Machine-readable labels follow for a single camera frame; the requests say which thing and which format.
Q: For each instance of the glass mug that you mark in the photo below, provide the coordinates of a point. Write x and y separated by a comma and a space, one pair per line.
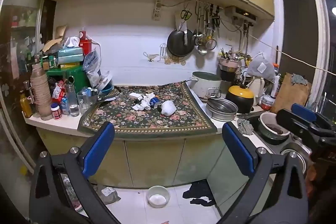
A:
85, 102

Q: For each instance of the metal ladle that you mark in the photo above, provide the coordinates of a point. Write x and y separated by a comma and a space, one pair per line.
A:
200, 39

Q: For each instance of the grey rag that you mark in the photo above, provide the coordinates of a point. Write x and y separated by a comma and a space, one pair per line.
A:
245, 126

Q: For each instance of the white power strip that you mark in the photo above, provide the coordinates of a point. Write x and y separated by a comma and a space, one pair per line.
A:
157, 9

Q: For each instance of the red snack packet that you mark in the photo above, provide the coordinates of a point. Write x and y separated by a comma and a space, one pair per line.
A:
58, 90

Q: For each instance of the black wok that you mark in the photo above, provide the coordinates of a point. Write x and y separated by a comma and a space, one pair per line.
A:
177, 43

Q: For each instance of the grey cloth with white tag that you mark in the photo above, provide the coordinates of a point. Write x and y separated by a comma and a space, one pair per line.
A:
258, 69

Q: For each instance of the white wall heater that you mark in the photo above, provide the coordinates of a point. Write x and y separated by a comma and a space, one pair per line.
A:
241, 14

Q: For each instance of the metal strainer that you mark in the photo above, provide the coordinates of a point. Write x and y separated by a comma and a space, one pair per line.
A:
211, 44

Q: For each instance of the white jug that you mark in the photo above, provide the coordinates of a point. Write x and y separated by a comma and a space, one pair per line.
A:
257, 88

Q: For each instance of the grey plastic bag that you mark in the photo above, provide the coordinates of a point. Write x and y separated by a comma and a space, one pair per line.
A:
109, 194

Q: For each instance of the black cloth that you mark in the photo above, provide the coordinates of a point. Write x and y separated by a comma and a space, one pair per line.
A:
198, 191

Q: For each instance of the pink utensil holder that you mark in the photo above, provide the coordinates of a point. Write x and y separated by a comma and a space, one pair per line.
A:
228, 64

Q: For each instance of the blue printed plastic bag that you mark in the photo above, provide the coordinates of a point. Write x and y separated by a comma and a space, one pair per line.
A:
93, 66

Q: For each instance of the steel basin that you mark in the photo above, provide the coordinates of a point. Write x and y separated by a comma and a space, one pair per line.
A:
221, 108

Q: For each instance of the dark tall cabinet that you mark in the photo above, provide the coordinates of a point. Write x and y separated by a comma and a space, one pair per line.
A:
23, 29

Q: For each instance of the white tissue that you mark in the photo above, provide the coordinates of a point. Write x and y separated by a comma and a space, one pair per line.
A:
143, 104

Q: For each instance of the small blue can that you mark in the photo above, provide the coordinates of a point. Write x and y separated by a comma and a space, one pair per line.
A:
155, 102

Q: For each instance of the brown cardboard piece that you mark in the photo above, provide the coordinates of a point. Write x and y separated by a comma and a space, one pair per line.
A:
53, 41

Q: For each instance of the wooden cutting board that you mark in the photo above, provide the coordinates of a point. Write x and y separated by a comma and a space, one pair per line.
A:
288, 98

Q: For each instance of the clear water bottle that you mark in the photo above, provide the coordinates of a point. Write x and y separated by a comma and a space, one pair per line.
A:
72, 102

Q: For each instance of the white cooking pot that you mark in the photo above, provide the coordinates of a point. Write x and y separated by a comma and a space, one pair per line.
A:
204, 85

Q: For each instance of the floral cloth mat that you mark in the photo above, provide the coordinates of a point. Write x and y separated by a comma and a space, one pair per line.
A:
147, 121

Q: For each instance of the red lidded jar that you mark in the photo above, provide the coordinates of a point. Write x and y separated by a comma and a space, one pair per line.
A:
267, 102

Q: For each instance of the yellow bottle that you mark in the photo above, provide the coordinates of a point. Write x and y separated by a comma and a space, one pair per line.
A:
25, 107

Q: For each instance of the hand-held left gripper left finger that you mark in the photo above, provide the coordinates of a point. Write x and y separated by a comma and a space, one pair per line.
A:
103, 138

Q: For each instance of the stack of brown paper cups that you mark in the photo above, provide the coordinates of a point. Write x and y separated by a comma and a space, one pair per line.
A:
41, 92

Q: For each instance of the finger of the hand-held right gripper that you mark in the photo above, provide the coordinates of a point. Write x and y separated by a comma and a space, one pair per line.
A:
294, 121
304, 112

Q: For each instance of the black and yellow pot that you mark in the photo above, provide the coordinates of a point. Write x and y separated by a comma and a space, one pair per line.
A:
240, 98

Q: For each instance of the steel sink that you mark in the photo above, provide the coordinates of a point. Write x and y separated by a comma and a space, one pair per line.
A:
291, 148

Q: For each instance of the person's right forearm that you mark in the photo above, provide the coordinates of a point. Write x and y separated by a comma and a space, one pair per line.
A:
319, 182

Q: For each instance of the white floor bowl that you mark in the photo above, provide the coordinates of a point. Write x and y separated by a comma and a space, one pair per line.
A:
158, 197

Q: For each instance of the striped grey glove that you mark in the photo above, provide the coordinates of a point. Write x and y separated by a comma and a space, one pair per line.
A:
299, 79

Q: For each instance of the green storage cabinet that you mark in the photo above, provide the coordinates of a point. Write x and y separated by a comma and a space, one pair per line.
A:
76, 78

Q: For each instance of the white bowl with dark inside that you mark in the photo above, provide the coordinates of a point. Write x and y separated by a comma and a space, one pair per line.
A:
270, 121

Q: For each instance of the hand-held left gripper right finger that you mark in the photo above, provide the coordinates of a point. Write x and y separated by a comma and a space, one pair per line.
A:
236, 146

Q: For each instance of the teal tissue pack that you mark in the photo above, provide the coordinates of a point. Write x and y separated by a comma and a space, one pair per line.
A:
70, 55

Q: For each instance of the blue bowl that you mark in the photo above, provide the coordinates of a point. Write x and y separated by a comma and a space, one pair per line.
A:
106, 87

